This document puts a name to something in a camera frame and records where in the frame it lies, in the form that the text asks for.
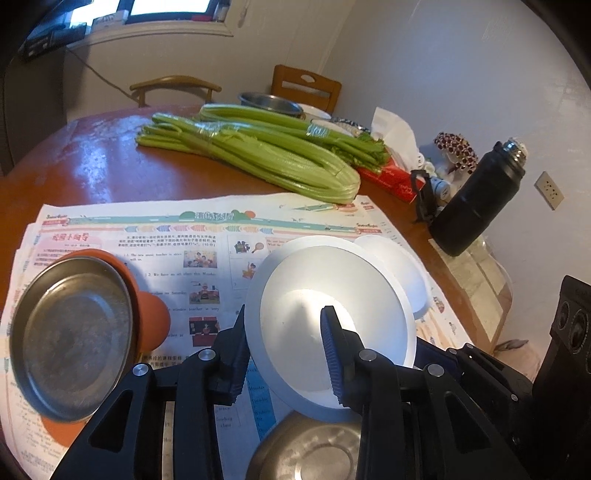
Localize steel plate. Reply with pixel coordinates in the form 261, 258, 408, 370
8, 256, 134, 423

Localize black box on windowsill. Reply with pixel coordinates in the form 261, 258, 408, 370
21, 28, 88, 61

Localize curved-back wooden chair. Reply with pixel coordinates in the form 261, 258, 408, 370
129, 76, 222, 108

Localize steel basin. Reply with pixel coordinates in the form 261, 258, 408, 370
238, 91, 304, 118

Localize white tissue paper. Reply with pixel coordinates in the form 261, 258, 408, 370
369, 106, 423, 171

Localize thick celery bunch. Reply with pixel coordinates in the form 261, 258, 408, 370
135, 113, 362, 205

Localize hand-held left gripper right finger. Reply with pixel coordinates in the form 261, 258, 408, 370
320, 305, 532, 480

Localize steel bowl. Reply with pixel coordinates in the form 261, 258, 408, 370
247, 408, 365, 480

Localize taped celery bunch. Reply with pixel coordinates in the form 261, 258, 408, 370
198, 104, 387, 169

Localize thin wall cable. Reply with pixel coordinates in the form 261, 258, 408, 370
65, 48, 139, 107

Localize window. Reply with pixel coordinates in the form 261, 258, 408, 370
69, 0, 234, 47

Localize orange bowl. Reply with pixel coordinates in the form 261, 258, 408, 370
9, 249, 171, 450

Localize printed newspaper sheets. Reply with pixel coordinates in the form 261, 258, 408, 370
0, 194, 467, 480

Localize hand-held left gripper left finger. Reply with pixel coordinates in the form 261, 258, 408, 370
48, 307, 250, 480

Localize small white bowl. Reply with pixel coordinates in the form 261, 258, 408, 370
353, 234, 432, 321

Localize dotted brown-white object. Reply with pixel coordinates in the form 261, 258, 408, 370
434, 131, 478, 174

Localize black water bottle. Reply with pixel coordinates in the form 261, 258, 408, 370
429, 141, 529, 257

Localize wall socket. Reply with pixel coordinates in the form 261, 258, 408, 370
534, 172, 565, 209

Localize wooden chair with cutout back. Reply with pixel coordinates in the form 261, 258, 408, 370
270, 65, 343, 116

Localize red tissue box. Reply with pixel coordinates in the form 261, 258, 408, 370
358, 154, 428, 204

